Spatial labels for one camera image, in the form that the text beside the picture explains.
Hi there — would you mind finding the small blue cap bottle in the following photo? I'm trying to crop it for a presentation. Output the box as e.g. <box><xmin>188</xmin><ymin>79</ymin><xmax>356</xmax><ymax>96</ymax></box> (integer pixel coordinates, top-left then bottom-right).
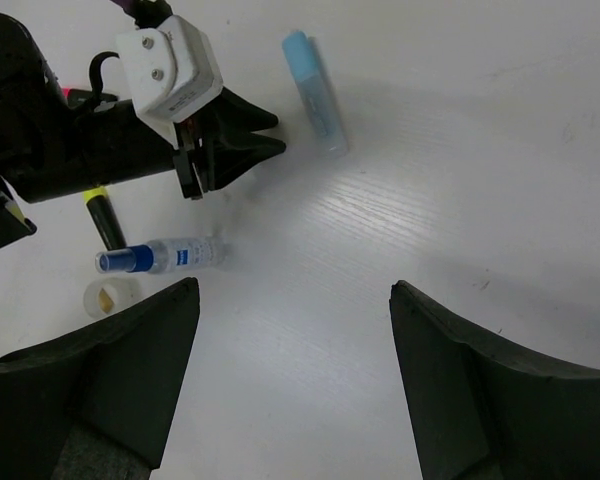
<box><xmin>95</xmin><ymin>236</ymin><xmax>228</xmax><ymax>275</ymax></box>

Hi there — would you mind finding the clear tape roll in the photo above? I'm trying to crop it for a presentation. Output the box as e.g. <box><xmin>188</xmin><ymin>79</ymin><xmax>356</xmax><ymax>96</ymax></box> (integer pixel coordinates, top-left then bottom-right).
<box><xmin>83</xmin><ymin>277</ymin><xmax>142</xmax><ymax>320</ymax></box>

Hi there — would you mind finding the tan eraser block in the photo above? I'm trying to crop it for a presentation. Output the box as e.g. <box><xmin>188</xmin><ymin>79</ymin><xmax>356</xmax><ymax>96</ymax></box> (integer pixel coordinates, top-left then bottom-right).
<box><xmin>97</xmin><ymin>287</ymin><xmax>117</xmax><ymax>313</ymax></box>

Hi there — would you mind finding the light blue highlighter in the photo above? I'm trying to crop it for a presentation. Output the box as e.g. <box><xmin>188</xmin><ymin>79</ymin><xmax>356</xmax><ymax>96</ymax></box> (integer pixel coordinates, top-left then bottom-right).
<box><xmin>282</xmin><ymin>30</ymin><xmax>348</xmax><ymax>157</ymax></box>

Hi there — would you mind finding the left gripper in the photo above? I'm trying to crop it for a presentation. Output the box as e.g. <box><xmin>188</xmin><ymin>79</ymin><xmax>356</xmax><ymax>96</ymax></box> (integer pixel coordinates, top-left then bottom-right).
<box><xmin>9</xmin><ymin>89</ymin><xmax>286</xmax><ymax>203</ymax></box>

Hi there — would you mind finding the yellow highlighter marker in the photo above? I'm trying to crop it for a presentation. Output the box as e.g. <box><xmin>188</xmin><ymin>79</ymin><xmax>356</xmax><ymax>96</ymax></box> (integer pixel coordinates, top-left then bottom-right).
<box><xmin>83</xmin><ymin>187</ymin><xmax>127</xmax><ymax>251</ymax></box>

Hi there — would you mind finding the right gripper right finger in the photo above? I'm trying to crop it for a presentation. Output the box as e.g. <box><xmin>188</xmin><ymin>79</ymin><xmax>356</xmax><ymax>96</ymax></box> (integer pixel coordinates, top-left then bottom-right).
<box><xmin>390</xmin><ymin>281</ymin><xmax>600</xmax><ymax>479</ymax></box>

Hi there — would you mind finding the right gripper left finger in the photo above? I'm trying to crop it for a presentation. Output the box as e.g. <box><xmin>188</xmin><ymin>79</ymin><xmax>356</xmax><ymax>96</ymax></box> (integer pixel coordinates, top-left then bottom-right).
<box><xmin>0</xmin><ymin>278</ymin><xmax>200</xmax><ymax>479</ymax></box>

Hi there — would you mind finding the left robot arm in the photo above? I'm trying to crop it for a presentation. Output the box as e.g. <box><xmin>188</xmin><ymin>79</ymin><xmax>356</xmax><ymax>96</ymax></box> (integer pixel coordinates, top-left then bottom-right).
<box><xmin>0</xmin><ymin>1</ymin><xmax>286</xmax><ymax>249</ymax></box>

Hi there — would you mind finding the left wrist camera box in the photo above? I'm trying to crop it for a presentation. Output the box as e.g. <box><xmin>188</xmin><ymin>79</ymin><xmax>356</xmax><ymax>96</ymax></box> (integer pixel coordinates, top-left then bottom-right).
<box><xmin>116</xmin><ymin>15</ymin><xmax>224</xmax><ymax>148</ymax></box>

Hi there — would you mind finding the pink highlighter marker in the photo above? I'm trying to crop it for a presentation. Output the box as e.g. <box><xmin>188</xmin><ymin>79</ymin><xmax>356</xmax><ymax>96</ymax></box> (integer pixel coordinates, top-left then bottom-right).
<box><xmin>62</xmin><ymin>88</ymin><xmax>119</xmax><ymax>109</ymax></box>

